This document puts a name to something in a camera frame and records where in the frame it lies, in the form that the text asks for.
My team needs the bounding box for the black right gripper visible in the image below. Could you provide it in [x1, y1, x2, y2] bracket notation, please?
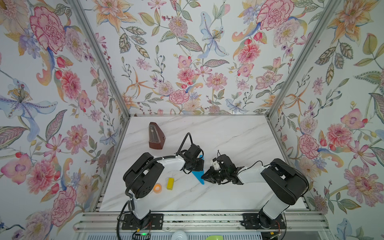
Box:
[200, 166, 229, 185]

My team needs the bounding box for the blue square paper sheet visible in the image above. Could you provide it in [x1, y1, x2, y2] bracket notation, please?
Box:
[192, 155, 205, 185]

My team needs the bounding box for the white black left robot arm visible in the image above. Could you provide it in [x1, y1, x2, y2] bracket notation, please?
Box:
[123, 144, 204, 220]

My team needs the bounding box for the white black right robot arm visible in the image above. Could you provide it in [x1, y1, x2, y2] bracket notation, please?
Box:
[201, 155, 309, 221]

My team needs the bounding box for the yellow cylinder block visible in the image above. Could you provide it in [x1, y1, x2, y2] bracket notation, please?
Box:
[167, 178, 175, 191]

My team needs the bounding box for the brown wooden metronome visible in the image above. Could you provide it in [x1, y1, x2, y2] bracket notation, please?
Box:
[149, 122, 166, 150]

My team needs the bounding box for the orange tape roll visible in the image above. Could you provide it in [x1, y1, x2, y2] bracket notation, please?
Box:
[153, 183, 162, 194]

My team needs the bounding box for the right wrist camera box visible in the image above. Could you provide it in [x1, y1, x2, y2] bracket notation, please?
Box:
[211, 160, 221, 170]

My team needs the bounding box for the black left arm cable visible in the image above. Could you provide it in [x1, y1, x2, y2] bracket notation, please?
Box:
[175, 132, 193, 155]

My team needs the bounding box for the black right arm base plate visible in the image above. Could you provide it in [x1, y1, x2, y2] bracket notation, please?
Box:
[240, 213, 286, 231]

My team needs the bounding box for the green object below rail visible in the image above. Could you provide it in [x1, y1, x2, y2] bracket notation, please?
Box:
[206, 235, 224, 240]

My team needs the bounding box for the white round object below rail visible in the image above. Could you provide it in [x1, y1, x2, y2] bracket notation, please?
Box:
[171, 231, 188, 240]

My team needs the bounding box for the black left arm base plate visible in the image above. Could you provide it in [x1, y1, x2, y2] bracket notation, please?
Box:
[121, 213, 164, 231]

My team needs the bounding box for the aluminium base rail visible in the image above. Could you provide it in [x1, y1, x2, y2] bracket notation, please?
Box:
[74, 211, 329, 233]

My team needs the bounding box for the aluminium frame corner post right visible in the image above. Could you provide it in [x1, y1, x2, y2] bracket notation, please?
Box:
[266, 0, 341, 119]

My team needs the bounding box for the aluminium frame corner post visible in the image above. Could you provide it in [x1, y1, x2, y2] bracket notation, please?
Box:
[67, 0, 131, 119]
[266, 0, 341, 119]

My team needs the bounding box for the aluminium frame corner post left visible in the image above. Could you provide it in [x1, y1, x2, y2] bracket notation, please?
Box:
[67, 0, 131, 119]

